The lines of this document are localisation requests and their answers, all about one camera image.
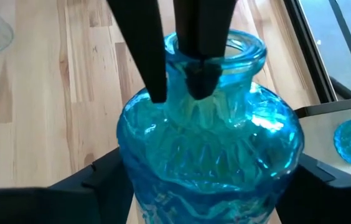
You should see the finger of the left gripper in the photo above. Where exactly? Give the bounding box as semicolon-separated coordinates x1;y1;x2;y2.
173;0;238;100
106;0;167;103

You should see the blue diamond-pattern vase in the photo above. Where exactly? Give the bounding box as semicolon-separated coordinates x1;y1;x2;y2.
116;29;305;224

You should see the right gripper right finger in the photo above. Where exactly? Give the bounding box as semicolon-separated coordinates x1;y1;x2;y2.
274;154;351;224

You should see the black aluminium table frame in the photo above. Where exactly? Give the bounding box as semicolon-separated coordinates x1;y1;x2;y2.
283;0;351;103

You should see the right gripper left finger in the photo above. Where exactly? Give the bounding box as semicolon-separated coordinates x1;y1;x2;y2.
0;147;134;224

